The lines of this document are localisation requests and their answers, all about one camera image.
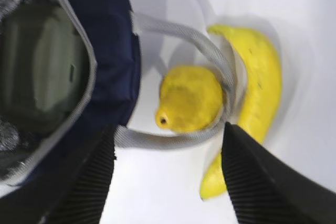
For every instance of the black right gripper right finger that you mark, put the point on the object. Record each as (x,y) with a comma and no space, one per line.
(263,189)

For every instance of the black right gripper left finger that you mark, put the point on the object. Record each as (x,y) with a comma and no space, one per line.
(76,191)

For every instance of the yellow banana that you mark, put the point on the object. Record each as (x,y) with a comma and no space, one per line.
(263,93)

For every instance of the yellow pear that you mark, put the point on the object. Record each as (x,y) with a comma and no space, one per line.
(191,99)

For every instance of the navy blue lunch bag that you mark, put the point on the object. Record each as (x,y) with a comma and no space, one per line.
(110,31)

